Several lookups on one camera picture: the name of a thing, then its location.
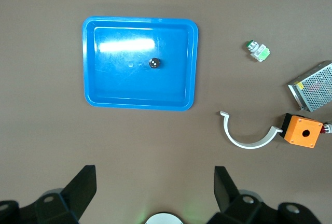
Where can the orange button box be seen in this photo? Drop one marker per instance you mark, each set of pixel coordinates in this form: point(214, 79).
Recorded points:
point(295, 130)

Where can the green push button switch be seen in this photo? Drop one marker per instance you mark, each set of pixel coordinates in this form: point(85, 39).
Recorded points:
point(260, 53)

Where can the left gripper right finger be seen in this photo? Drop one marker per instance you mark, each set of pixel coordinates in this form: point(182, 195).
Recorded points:
point(241, 208)

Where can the blue plastic tray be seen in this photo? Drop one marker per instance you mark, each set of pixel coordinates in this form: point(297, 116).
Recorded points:
point(116, 91)

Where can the brown table mat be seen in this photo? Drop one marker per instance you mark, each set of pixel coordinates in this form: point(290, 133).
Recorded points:
point(52, 130)

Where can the metal mesh power supply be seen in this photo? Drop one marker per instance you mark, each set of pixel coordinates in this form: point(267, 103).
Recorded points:
point(313, 89)

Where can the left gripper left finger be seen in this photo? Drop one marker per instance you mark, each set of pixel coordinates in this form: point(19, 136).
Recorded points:
point(67, 203)

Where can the white semicircular pipe clamp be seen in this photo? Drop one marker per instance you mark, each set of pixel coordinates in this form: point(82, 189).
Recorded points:
point(226, 125)

